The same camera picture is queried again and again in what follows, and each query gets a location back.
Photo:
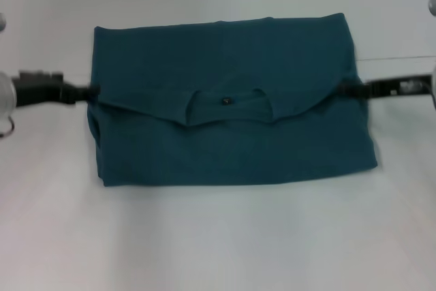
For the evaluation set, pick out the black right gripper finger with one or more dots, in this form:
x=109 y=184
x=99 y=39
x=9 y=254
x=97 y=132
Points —
x=354 y=94
x=354 y=86

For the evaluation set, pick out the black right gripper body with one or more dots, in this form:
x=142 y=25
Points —
x=398 y=87

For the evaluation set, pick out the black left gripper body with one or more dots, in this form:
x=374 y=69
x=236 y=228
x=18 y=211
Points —
x=37 y=90

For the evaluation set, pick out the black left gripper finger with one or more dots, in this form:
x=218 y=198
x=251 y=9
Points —
x=86 y=89
x=85 y=98

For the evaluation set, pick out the teal t-shirt with FREE print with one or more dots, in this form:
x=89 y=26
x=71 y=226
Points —
x=231 y=134

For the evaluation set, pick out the silver and white left arm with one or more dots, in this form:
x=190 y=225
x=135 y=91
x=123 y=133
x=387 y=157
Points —
x=5 y=95

